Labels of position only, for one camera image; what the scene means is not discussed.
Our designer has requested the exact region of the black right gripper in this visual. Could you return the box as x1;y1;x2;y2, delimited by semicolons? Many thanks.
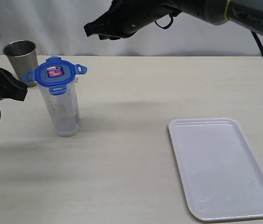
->
83;0;180;40

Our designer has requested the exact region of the stainless steel cup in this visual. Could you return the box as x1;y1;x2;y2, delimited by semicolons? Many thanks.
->
3;40;38;87

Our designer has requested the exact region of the blue four-tab container lid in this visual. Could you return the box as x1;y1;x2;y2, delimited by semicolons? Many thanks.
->
22;56;88;96

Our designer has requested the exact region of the clear plastic container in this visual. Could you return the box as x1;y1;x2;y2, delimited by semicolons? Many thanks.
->
37;77;80;137

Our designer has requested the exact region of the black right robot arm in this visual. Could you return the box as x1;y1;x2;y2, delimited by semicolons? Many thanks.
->
84;0;263;40

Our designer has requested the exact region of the white plastic tray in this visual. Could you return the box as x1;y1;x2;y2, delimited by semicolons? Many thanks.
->
168;118;263;222

